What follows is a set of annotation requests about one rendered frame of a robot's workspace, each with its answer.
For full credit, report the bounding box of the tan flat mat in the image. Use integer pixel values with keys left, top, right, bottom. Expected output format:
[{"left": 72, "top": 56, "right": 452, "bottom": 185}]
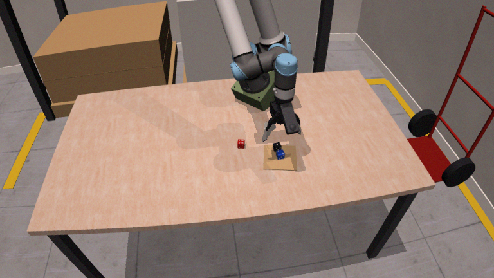
[{"left": 263, "top": 145, "right": 297, "bottom": 171}]

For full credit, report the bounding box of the blue die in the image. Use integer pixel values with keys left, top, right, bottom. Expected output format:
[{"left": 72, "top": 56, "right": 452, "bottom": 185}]
[{"left": 276, "top": 149, "right": 285, "bottom": 160}]

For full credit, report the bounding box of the red die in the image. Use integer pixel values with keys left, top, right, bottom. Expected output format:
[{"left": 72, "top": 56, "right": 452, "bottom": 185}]
[{"left": 237, "top": 139, "right": 245, "bottom": 149}]

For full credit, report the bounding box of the black die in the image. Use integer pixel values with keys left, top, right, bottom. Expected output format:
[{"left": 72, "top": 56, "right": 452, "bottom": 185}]
[{"left": 273, "top": 142, "right": 282, "bottom": 152}]

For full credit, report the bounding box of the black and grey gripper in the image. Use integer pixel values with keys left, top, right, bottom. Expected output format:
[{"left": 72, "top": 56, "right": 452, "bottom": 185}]
[{"left": 262, "top": 95, "right": 301, "bottom": 142}]

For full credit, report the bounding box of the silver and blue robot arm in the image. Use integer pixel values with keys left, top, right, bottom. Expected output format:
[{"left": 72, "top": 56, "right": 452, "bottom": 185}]
[{"left": 214, "top": 0, "right": 300, "bottom": 135}]

